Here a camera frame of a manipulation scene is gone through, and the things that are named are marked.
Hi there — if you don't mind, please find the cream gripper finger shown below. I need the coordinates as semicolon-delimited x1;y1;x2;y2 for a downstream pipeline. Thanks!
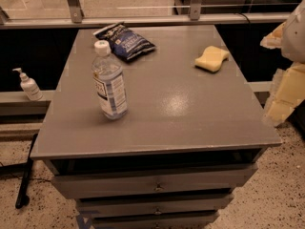
263;63;305;127
260;22;285;50

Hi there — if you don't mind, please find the clear plastic water bottle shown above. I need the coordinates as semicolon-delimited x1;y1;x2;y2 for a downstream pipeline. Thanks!
91;40;128;120

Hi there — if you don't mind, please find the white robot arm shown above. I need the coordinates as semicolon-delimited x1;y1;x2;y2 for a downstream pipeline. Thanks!
260;0;305;127

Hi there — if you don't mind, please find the yellow sponge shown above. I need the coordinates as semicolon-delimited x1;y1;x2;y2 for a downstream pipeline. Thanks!
194;46;229;73

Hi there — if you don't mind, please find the white pump dispenser bottle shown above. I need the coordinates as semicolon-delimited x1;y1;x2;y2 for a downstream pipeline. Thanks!
14;68;43;101

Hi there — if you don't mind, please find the grey drawer cabinet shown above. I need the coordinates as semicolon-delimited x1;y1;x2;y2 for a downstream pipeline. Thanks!
30;24;283;229

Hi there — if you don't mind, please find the top grey drawer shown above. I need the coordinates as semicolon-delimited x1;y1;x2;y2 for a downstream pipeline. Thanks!
51;163;257;198

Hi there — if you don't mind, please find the grey drawer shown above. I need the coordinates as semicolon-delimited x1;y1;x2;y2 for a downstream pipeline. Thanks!
92;211;219;229
51;163;257;198
76;194;234;218

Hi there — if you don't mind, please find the middle grey drawer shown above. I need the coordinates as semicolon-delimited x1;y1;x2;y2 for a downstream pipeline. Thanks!
76;194;234;218

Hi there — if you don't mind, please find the blue chip bag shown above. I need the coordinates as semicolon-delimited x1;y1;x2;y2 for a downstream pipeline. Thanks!
93;22;155;62

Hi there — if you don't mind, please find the bottom grey drawer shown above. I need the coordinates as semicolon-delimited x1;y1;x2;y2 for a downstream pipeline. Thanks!
92;211;219;229

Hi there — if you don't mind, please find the black floor stand leg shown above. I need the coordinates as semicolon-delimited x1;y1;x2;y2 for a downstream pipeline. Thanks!
15;134;37;209

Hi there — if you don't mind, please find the metal window rail frame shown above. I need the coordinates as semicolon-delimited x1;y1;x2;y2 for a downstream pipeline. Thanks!
0;0;302;29

